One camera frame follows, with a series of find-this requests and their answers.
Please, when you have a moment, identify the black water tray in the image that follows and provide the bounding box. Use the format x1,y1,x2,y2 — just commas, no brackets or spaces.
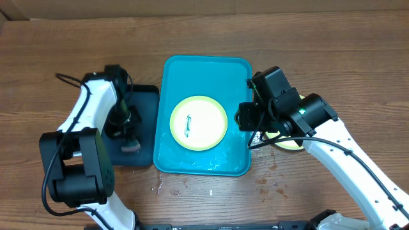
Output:
102,84,159,167

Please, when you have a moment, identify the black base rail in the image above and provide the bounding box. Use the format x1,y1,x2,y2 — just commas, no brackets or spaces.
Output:
84,220,318,230

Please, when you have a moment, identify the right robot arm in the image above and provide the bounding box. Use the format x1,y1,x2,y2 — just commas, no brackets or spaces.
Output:
235,66,408,229

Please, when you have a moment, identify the teal plastic serving tray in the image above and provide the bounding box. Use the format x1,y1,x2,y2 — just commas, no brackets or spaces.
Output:
153,56,252,176

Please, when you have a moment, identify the yellow-green plate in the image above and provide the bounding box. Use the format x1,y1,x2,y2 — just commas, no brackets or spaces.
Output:
263,94,306,151
169,96,228,151

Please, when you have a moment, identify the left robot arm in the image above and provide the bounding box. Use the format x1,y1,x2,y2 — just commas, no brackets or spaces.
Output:
39,65,143,229

